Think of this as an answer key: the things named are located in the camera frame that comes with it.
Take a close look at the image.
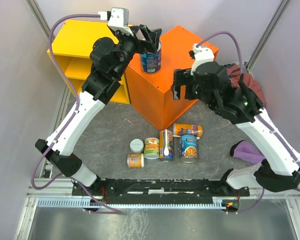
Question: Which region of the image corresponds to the orange label small jar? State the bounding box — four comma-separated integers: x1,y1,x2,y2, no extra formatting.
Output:
127,153,145,168

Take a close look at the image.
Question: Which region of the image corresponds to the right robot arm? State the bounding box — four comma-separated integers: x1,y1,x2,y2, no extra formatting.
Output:
171,61,300,196

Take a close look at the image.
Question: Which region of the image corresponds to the blue Progresso soup can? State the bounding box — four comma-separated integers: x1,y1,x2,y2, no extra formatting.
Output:
179,135,198,163

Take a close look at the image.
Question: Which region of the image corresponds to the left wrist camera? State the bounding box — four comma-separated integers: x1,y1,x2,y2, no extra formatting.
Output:
97,7,133,36

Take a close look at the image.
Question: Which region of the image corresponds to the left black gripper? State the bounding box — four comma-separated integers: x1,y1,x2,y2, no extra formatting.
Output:
113,24,163,79

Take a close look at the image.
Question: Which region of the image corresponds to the purple cloth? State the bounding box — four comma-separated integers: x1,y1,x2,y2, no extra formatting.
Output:
229,140,265,165

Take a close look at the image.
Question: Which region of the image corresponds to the orange wooden box cabinet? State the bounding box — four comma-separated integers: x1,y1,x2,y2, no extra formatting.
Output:
123,25,220,131

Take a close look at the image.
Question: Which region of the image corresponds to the green label noodle cup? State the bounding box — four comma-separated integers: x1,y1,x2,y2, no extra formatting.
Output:
143,137,160,160

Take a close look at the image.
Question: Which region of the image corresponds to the white slotted cable duct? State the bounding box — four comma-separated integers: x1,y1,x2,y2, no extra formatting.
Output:
36,197,227,208

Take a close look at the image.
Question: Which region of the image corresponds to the white lid small jar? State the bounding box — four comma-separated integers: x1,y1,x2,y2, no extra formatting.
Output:
129,138,144,153

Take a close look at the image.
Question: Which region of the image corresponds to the red pink cloth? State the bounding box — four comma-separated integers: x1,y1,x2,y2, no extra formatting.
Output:
224,63,266,106

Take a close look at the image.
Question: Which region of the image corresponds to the dark blue soup can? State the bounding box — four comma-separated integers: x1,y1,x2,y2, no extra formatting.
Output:
140,42,162,74

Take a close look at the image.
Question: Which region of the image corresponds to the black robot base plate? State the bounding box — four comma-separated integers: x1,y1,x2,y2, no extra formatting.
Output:
87,178,250,205

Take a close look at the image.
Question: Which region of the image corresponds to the yellow lying soup can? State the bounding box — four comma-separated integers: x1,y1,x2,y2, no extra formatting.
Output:
172,123,203,138

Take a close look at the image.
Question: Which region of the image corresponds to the yellow blue upright can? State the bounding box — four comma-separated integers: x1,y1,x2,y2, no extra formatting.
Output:
159,130,174,162

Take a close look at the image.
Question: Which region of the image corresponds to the white plastic spoon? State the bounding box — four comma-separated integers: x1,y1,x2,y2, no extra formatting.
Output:
163,129,169,156

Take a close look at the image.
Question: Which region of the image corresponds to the yellow open shelf cabinet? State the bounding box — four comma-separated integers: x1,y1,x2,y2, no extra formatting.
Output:
52,19,119,93

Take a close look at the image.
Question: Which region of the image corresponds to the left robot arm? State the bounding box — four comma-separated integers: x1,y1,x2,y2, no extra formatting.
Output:
35,24,162,195

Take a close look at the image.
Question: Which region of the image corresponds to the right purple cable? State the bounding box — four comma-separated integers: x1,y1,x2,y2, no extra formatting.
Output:
196,31,300,213

